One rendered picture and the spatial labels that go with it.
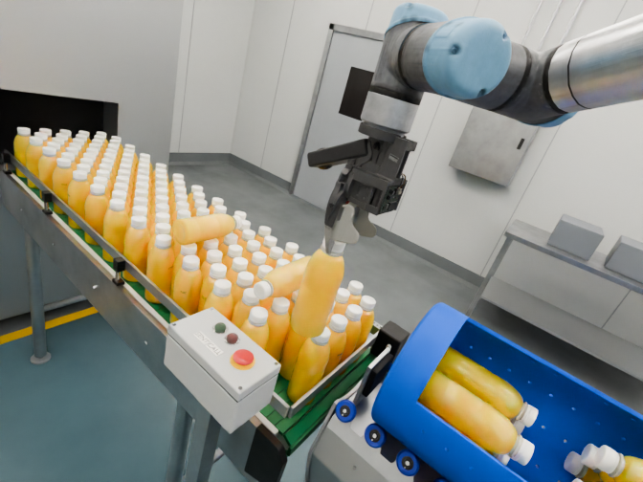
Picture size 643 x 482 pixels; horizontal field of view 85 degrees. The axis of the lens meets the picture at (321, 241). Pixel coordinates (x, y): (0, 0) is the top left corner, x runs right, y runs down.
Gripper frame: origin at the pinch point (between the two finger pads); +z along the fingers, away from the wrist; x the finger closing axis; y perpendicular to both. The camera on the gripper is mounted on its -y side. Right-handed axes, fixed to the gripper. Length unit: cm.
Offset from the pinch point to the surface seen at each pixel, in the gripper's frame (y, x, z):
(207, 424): -7.2, -14.2, 41.2
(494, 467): 37.0, 2.6, 21.5
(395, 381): 18.5, 3.1, 19.4
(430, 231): -70, 352, 95
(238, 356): -4.1, -13.1, 21.8
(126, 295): -54, -6, 43
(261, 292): -14.5, 2.0, 20.2
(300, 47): -319, 346, -59
